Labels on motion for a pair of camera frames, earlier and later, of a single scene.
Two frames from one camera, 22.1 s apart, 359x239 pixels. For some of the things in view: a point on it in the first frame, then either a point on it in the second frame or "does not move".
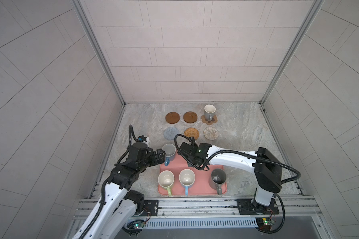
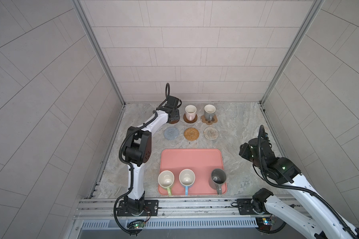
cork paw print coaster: [208, 121] does not move
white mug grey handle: [209, 110] does not move
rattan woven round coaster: [191, 132] does not move
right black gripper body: [190, 162] to [246, 152]
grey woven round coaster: [169, 132] does not move
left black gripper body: [147, 161] to [175, 114]
